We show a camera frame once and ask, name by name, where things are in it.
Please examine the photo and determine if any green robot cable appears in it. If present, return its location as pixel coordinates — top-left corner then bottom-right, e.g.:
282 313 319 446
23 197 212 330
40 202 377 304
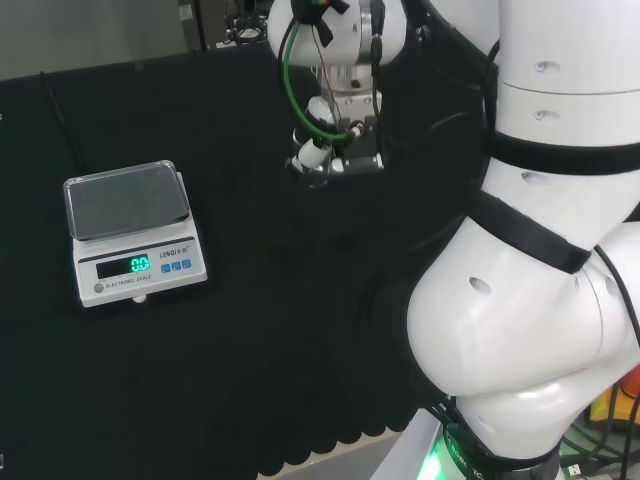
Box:
278 19 354 148

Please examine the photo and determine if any black bench cloth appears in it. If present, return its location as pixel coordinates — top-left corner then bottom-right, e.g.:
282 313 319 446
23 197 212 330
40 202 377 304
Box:
0 47 494 480

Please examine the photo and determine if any white electronic balance steel pan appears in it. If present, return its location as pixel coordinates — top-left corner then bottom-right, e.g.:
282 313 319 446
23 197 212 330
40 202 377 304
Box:
62 159 209 309

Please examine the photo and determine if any black balance power cable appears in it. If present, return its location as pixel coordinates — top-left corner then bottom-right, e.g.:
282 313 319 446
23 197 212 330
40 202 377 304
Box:
38 70 85 174

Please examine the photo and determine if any dark background equipment rack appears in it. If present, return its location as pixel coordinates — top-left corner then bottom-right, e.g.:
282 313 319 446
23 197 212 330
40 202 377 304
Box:
192 0 275 52

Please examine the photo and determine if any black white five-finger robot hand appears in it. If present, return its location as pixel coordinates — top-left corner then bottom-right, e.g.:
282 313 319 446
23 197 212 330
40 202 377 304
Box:
284 91 386 190

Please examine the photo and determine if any yellow stop button box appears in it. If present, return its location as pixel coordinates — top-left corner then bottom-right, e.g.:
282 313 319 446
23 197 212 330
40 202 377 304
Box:
585 367 640 437

